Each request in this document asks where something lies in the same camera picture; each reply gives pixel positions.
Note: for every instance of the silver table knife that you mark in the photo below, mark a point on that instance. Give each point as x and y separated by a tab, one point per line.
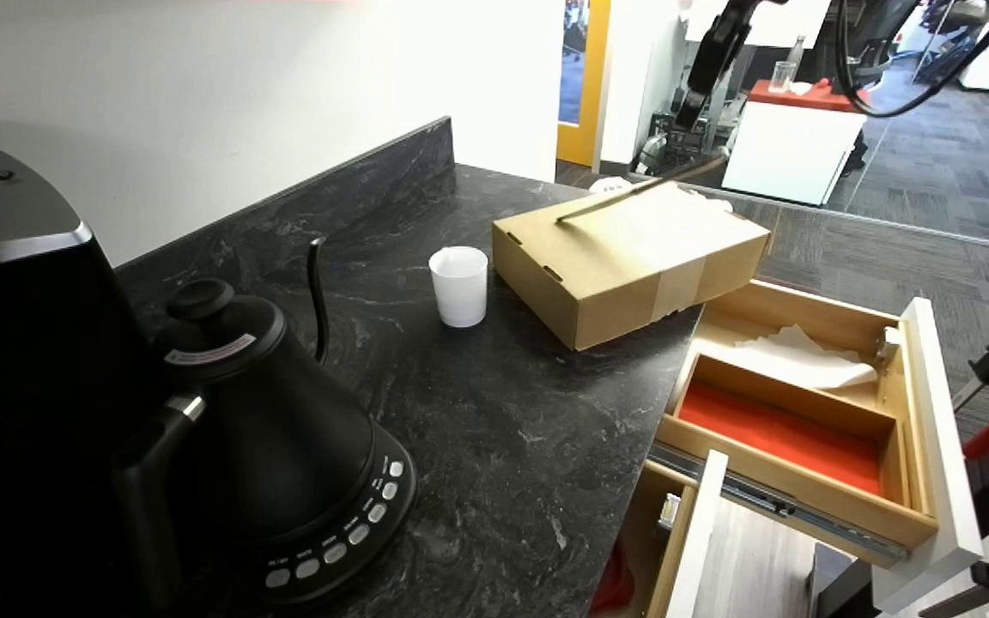
644	187

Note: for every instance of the orange felt drawer liner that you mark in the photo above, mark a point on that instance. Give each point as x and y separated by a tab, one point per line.
785	436

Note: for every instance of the black coffee machine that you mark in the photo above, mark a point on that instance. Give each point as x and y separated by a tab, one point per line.
73	382

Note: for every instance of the small white cup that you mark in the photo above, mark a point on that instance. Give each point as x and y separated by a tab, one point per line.
462	286

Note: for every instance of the white paper napkin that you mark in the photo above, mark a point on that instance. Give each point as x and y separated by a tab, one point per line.
798	359

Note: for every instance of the brown cardboard box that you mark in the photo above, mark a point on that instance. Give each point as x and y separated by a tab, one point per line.
599	271

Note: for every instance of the open wooden drawer white front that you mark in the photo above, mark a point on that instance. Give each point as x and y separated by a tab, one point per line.
922	531

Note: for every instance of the white orange cart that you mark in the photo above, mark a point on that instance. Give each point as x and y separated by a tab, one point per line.
791	141

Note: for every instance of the black electric gooseneck kettle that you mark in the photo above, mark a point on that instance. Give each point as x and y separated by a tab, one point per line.
259	461

